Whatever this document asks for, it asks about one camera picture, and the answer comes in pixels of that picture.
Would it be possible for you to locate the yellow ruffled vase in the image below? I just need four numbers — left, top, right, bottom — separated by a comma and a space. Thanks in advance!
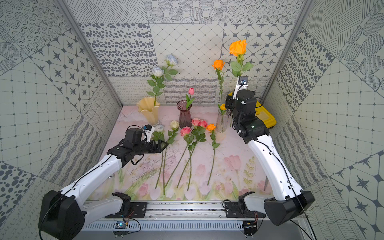
137, 97, 160, 126

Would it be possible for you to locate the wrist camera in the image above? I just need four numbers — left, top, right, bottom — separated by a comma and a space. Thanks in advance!
233, 76, 249, 99
142, 125, 155, 143

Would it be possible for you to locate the yellow black toolbox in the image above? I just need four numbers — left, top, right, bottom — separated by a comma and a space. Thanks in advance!
224, 91, 277, 129

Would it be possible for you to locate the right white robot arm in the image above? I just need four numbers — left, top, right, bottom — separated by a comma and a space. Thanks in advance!
226, 90, 315, 226

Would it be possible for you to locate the white-blue rose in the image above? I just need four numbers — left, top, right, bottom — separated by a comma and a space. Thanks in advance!
163, 55, 179, 81
153, 131, 166, 189
147, 67, 165, 107

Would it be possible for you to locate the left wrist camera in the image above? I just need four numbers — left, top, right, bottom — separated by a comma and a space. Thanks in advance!
142, 125, 155, 143

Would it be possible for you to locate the floral pink table mat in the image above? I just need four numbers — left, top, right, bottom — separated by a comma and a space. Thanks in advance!
90, 123, 273, 201

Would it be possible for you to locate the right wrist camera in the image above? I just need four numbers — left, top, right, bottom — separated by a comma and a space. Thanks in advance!
233, 76, 249, 99

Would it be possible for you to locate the pink rose left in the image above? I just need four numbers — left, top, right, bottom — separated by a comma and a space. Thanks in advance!
165, 127, 192, 187

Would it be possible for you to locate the cream white rose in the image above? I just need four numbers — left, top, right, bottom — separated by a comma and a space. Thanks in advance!
163, 121, 180, 195

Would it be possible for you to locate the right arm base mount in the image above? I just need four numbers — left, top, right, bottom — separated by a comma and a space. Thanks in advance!
222, 192, 267, 218

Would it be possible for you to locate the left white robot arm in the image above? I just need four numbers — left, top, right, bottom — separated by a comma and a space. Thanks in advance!
38, 125, 169, 240

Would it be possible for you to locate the pink rose pair stem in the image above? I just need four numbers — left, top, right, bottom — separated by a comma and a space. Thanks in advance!
177, 119, 207, 191

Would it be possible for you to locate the yellow tulip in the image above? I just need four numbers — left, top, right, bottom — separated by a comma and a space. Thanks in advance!
218, 104, 227, 115

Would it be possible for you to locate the pink tulip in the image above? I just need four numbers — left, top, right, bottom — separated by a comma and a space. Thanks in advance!
186, 88, 195, 110

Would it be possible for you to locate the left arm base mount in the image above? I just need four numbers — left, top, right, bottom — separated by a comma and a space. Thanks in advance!
105, 192, 148, 219

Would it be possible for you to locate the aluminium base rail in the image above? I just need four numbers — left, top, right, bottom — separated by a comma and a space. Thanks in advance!
61, 199, 310, 232

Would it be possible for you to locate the purple glass vase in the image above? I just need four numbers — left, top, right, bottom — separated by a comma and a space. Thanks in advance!
177, 100, 192, 128

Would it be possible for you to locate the orange rose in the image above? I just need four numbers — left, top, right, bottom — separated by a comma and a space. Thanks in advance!
212, 60, 225, 106
207, 124, 220, 185
229, 40, 254, 77

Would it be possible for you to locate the clear glass vase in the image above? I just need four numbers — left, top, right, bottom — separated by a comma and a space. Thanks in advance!
216, 109, 231, 133

